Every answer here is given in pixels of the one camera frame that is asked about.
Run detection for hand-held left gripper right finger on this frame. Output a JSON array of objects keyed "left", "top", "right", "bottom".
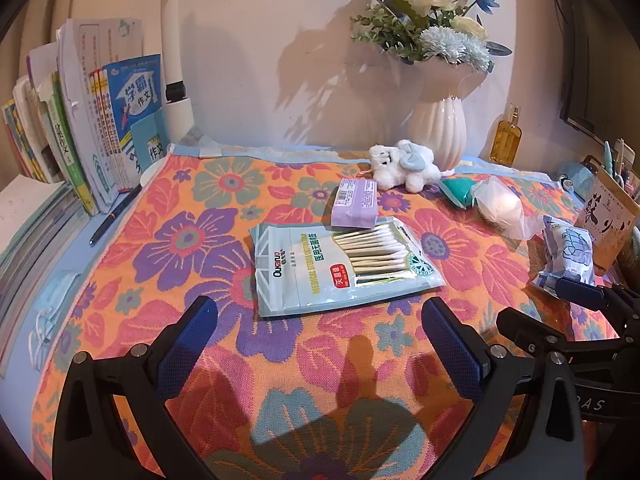
[{"left": 421, "top": 296, "right": 586, "bottom": 480}]

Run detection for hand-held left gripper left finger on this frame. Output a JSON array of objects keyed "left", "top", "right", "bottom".
[{"left": 52, "top": 295, "right": 218, "bottom": 480}]

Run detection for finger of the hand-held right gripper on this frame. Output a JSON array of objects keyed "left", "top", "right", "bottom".
[
  {"left": 496, "top": 306, "right": 623, "bottom": 369},
  {"left": 554, "top": 276, "right": 640, "bottom": 332}
]

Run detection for printed white tissue packet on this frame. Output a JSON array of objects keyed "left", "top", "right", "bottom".
[{"left": 529, "top": 213, "right": 597, "bottom": 297}]

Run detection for small white plush toy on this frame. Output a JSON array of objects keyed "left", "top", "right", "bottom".
[{"left": 368, "top": 140, "right": 442, "bottom": 194}]

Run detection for green teal soft item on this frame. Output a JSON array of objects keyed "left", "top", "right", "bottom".
[{"left": 438, "top": 175, "right": 479, "bottom": 210}]

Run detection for printed paper pen holder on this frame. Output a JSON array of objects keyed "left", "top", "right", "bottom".
[{"left": 573, "top": 155, "right": 640, "bottom": 277}]

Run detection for floral orange table cloth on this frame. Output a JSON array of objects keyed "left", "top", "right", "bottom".
[{"left": 30, "top": 151, "right": 622, "bottom": 480}]

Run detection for light blue pouch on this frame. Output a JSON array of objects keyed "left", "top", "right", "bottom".
[{"left": 557, "top": 160, "right": 599, "bottom": 202}]

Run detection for plastic bag with white ball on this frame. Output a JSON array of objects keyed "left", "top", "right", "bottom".
[{"left": 472, "top": 175, "right": 547, "bottom": 241}]

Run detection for cotton swab packet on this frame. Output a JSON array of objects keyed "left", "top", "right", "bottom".
[{"left": 249, "top": 216, "right": 447, "bottom": 319}]

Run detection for light blue face mask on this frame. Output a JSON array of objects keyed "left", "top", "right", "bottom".
[{"left": 27, "top": 271, "right": 84, "bottom": 372}]

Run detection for black pen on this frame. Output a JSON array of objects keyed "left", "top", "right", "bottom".
[{"left": 89, "top": 184, "right": 143, "bottom": 247}]

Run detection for amber glass bottle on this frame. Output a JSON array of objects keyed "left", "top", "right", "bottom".
[{"left": 489, "top": 103, "right": 523, "bottom": 167}]

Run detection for purple tissue packet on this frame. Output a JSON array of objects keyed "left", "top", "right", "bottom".
[{"left": 330, "top": 177, "right": 379, "bottom": 229}]

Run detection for stack of flat books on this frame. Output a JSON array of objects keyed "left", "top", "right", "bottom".
[{"left": 0, "top": 175, "right": 87, "bottom": 323}]

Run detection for teal thin notebook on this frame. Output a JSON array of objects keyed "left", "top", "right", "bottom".
[{"left": 130, "top": 110, "right": 169, "bottom": 174}]

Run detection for white ribbed vase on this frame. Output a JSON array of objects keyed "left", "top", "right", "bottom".
[{"left": 405, "top": 57, "right": 489, "bottom": 171}]

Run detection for row of upright books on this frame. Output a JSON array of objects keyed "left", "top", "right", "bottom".
[{"left": 0, "top": 17, "right": 169, "bottom": 217}]

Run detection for black monitor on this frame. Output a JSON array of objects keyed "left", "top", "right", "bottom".
[{"left": 552, "top": 0, "right": 640, "bottom": 147}]

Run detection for blue white artificial flowers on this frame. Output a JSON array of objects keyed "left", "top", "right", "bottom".
[{"left": 336, "top": 0, "right": 514, "bottom": 67}]

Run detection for white lamp post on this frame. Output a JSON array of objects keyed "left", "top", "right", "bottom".
[{"left": 159, "top": 0, "right": 197, "bottom": 142}]

